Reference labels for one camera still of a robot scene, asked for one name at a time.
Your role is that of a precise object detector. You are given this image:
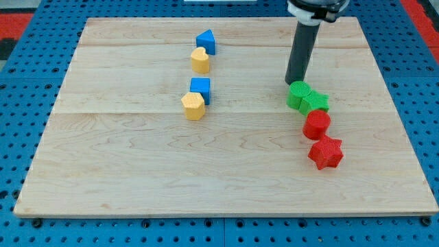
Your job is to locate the blue triangle block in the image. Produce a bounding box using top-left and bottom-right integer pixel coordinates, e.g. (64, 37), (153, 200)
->
(195, 30), (216, 55)

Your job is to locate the wooden board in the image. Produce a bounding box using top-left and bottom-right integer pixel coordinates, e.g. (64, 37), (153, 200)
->
(14, 17), (438, 219)

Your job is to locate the blue cube block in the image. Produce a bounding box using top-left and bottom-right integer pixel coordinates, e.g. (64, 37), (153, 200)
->
(189, 78), (211, 105)

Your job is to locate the red star block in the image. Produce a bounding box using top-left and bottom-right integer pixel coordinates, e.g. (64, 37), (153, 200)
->
(308, 134), (344, 170)

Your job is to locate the yellow heart block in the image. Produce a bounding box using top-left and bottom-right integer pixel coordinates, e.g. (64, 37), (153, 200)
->
(191, 47), (210, 74)

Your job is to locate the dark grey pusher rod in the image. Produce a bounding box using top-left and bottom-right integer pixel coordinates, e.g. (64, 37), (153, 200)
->
(285, 23), (320, 84)

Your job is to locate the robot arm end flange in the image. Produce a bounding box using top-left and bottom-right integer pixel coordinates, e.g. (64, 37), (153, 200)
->
(287, 0), (350, 26)

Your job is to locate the yellow hexagon block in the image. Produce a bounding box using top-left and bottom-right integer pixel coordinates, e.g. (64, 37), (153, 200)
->
(181, 92), (206, 121)

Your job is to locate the green star block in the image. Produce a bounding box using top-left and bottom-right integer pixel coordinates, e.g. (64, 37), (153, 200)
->
(299, 90), (329, 116)

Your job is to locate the green cylinder block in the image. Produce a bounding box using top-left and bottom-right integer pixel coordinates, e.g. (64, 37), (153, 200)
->
(286, 81), (311, 110)

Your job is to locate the red cylinder block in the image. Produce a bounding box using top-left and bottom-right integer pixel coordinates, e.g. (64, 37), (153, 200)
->
(302, 110), (331, 140)

